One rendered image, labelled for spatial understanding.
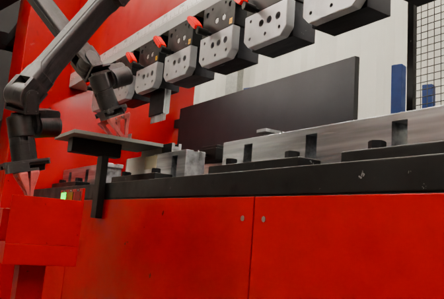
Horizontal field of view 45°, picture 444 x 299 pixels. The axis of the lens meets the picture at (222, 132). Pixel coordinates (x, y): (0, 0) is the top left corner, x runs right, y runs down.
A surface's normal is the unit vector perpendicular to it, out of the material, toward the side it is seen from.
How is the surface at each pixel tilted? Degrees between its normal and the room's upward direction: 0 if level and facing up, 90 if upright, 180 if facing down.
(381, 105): 90
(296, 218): 90
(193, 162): 90
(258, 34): 90
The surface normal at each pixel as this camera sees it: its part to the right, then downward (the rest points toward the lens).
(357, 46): -0.52, -0.19
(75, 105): 0.55, -0.11
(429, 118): -0.83, -0.16
